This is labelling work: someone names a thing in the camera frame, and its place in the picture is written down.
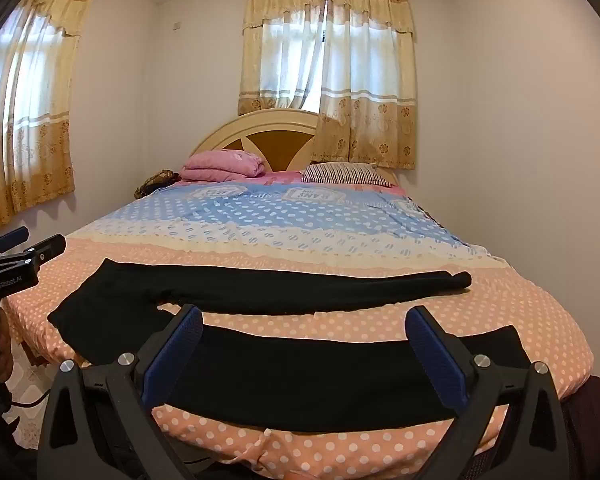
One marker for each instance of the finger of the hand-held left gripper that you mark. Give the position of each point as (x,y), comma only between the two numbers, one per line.
(14,237)
(45,248)

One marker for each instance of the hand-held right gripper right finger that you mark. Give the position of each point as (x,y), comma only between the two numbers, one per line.
(437,360)

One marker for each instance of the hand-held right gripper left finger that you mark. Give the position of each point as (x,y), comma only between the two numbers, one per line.
(175,355)

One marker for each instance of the black pants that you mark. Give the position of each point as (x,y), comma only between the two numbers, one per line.
(290,375)

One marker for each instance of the narrow beige floral curtain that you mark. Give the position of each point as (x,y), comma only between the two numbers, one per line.
(35,135)

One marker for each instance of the brown patterned cloth bundle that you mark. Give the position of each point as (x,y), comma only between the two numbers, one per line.
(155,182)

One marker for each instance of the person's dark clothing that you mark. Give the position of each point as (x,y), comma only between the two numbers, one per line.
(592,425)

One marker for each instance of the polka dot bed cover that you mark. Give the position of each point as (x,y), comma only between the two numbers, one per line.
(305,230)

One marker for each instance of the folded pink blanket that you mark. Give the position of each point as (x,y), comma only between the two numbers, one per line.
(222,162)

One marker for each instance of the striped pillow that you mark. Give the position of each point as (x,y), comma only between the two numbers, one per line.
(345,174)

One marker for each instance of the cream wooden headboard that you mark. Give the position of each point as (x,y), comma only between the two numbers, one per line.
(275,145)

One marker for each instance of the wide beige floral curtain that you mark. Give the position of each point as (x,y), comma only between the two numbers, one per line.
(370,125)

